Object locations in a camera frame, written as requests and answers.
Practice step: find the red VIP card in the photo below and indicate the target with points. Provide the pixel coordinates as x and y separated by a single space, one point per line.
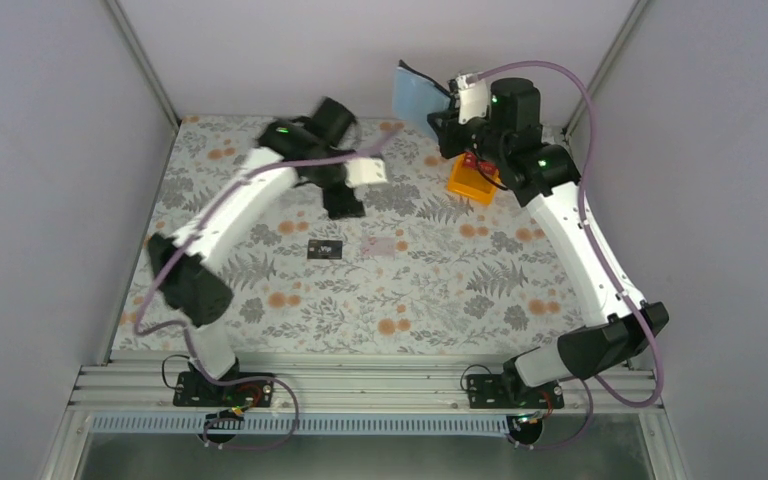
471 161

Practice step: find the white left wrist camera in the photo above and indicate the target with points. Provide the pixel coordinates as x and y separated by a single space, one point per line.
365 171

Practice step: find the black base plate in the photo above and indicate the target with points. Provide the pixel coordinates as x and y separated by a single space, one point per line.
193 390
495 391

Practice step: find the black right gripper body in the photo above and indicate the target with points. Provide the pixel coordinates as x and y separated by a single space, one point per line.
451 145

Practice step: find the right aluminium frame post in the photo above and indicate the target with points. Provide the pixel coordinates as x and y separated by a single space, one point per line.
608 61

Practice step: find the pale pink floral card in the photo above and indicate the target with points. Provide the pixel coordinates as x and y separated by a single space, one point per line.
378 246

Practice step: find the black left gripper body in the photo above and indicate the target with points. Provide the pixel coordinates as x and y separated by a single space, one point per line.
336 204

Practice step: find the perforated cable duct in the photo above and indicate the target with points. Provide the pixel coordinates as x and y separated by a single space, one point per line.
484 425

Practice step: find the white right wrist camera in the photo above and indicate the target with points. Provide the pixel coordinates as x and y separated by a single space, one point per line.
472 97

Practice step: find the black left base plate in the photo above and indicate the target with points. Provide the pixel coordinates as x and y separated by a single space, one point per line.
193 390

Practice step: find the floral table cover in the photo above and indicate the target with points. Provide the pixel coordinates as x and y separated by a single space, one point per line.
466 278

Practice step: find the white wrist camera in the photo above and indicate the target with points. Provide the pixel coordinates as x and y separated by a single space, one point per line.
472 97
365 171

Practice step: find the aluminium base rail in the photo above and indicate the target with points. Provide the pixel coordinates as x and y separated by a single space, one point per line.
323 383

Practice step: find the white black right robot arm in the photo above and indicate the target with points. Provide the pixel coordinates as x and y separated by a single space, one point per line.
499 123

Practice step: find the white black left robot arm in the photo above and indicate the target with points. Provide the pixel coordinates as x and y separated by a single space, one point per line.
187 264

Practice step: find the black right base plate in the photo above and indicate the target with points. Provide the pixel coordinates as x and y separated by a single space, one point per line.
495 391

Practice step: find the dark VIP credit card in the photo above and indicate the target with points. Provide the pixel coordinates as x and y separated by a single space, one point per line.
319 249

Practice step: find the orange plastic bin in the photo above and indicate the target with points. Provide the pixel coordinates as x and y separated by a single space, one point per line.
473 185

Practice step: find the aluminium frame corner post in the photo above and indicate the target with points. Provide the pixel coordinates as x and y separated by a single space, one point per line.
139 54

